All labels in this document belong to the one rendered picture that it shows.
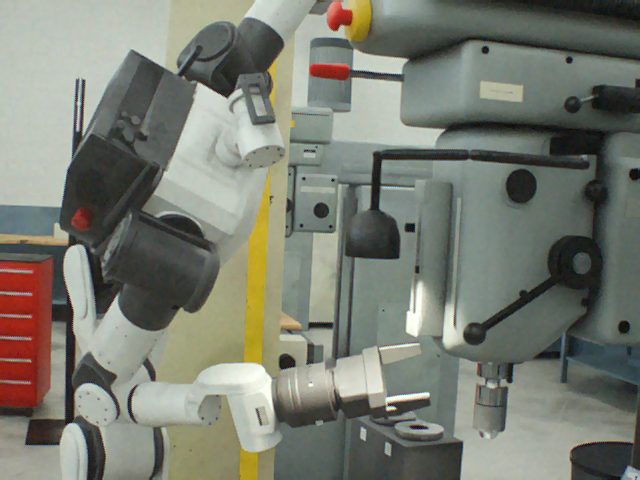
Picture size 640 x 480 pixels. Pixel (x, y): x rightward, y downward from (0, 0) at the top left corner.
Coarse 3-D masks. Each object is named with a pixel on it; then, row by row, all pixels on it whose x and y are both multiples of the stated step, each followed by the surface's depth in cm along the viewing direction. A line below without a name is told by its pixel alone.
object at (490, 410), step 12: (480, 396) 122; (492, 396) 121; (504, 396) 122; (480, 408) 122; (492, 408) 121; (504, 408) 122; (480, 420) 122; (492, 420) 121; (504, 420) 122; (492, 432) 122
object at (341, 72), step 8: (312, 64) 123; (320, 64) 123; (328, 64) 124; (336, 64) 124; (344, 64) 124; (312, 72) 123; (320, 72) 123; (328, 72) 123; (336, 72) 123; (344, 72) 124; (352, 72) 125; (360, 72) 125; (368, 72) 125; (376, 72) 126; (344, 80) 125; (384, 80) 126; (392, 80) 127; (400, 80) 127
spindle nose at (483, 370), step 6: (480, 366) 122; (486, 366) 121; (492, 366) 121; (498, 366) 121; (504, 366) 121; (480, 372) 122; (486, 372) 121; (492, 372) 121; (498, 372) 121; (504, 372) 121; (492, 378) 121; (498, 378) 121; (504, 378) 121
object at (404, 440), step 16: (368, 416) 167; (400, 416) 164; (416, 416) 165; (352, 432) 167; (368, 432) 161; (384, 432) 157; (400, 432) 153; (416, 432) 153; (432, 432) 153; (352, 448) 167; (368, 448) 161; (384, 448) 155; (400, 448) 150; (416, 448) 149; (432, 448) 150; (448, 448) 152; (352, 464) 167; (368, 464) 161; (384, 464) 155; (400, 464) 150; (416, 464) 149; (432, 464) 151; (448, 464) 152
